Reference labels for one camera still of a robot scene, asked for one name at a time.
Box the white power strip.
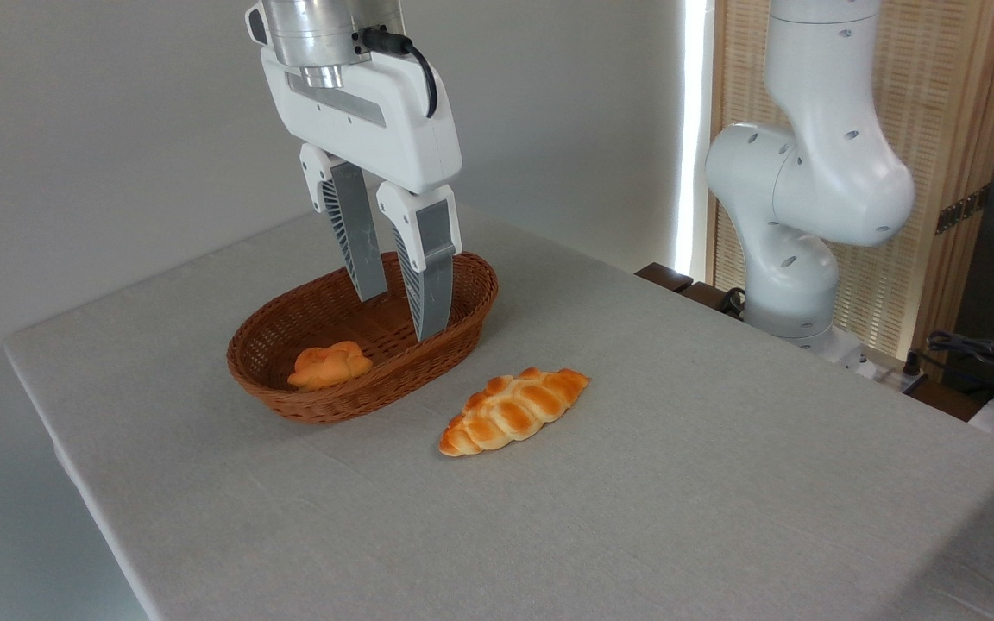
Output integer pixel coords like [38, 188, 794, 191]
[842, 345, 929, 396]

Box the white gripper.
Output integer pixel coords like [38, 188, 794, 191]
[261, 47, 463, 342]

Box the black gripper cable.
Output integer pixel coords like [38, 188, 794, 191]
[362, 28, 439, 119]

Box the grey tablecloth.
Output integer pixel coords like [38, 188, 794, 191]
[3, 203, 994, 621]

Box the wooden slatted folding screen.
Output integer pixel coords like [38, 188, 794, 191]
[708, 0, 994, 363]

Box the dark wooden furniture piece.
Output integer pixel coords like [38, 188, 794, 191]
[635, 262, 748, 320]

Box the black cable bundle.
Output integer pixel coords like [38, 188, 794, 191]
[924, 330, 994, 406]

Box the small orange bread roll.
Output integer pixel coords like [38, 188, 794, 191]
[287, 340, 374, 393]

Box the long braided bread loaf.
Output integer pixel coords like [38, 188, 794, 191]
[438, 367, 591, 458]

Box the brown wicker oval basket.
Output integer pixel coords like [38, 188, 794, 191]
[226, 250, 500, 425]

